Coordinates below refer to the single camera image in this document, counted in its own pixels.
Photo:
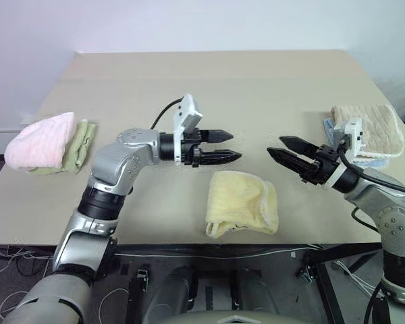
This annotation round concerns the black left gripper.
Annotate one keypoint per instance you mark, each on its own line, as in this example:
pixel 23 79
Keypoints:
pixel 192 148

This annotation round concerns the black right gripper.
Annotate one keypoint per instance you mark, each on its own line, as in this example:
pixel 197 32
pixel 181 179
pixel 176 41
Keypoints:
pixel 324 165

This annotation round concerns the yellow towel with black print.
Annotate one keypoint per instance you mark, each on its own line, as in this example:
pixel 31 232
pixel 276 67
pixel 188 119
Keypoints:
pixel 236 202

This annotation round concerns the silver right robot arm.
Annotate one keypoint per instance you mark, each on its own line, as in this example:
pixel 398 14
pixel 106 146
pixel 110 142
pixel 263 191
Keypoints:
pixel 391 209

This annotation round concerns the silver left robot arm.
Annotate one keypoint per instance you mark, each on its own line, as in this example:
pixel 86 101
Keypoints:
pixel 121 158

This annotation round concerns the light blue folded towel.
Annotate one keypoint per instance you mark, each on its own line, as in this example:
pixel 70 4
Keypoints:
pixel 328 130

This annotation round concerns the beige ribbed folded towel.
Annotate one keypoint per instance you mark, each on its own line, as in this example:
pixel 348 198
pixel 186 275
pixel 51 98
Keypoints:
pixel 378 125

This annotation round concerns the green folded towel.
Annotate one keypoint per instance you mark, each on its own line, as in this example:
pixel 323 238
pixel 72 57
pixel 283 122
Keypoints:
pixel 84 141

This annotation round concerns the pink folded towel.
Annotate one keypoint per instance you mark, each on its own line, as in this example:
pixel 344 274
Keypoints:
pixel 40 145

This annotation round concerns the grey rounded cover with diamond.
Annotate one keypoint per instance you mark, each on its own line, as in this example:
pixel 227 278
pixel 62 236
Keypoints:
pixel 236 319

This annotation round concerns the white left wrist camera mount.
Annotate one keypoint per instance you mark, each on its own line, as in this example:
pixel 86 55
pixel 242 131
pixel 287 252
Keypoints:
pixel 184 111

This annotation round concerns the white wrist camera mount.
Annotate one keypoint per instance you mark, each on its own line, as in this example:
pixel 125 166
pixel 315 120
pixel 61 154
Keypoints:
pixel 354 135
pixel 184 111

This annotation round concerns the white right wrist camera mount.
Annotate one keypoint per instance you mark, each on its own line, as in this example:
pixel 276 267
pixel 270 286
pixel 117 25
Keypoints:
pixel 354 135

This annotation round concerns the silver frame latch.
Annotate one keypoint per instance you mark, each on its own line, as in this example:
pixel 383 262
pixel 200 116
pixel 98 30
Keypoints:
pixel 141 273
pixel 305 275

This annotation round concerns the black metal table frame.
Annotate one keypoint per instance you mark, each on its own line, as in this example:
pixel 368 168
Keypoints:
pixel 327 290

